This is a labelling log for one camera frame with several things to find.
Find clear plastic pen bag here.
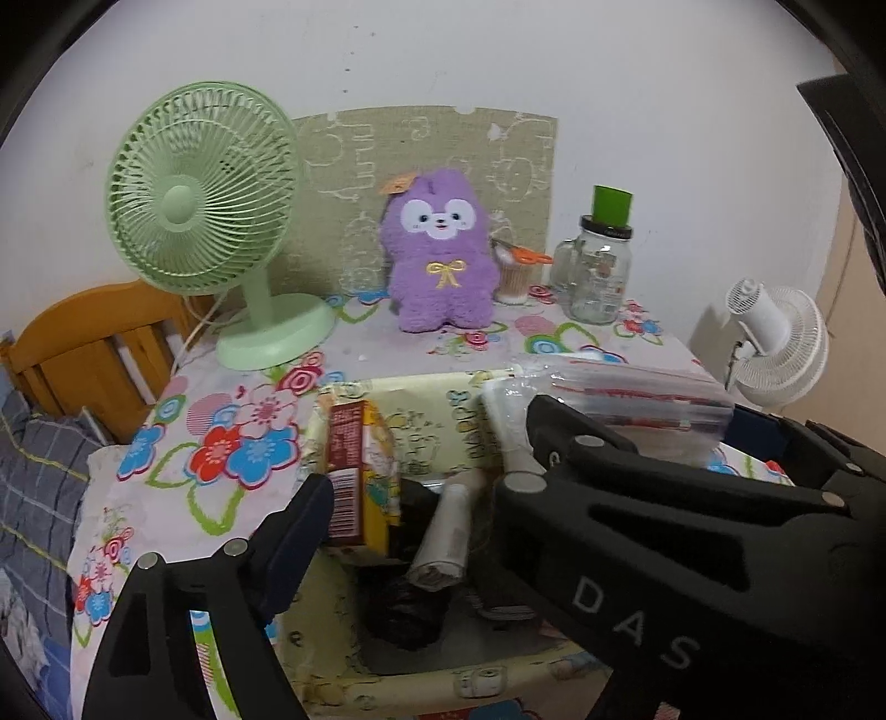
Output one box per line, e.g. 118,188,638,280
482,354,734,466

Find white standing fan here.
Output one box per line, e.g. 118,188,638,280
724,277,829,409

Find cartoon tissue pack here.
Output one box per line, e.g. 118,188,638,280
321,399,401,564

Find glass mason jar mug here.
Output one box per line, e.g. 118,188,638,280
550,214,632,326

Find green desk fan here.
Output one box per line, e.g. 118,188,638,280
105,81,336,371

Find floral tablecloth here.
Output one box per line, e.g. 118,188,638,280
68,286,792,720

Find black plastic bag roll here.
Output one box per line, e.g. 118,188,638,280
353,480,452,651

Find white crumpled clothes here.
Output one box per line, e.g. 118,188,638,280
0,570,47,690

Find yellow cartoon fabric storage box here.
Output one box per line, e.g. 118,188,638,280
278,371,608,718

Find purple plush toy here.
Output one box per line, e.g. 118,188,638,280
380,168,500,333

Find grey plaid pillow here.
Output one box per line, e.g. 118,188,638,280
2,392,99,608

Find beige door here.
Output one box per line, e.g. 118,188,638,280
785,197,886,451

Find green cup on jar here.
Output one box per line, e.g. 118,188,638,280
591,184,633,228

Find white fan cable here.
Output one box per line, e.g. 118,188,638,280
168,289,240,389

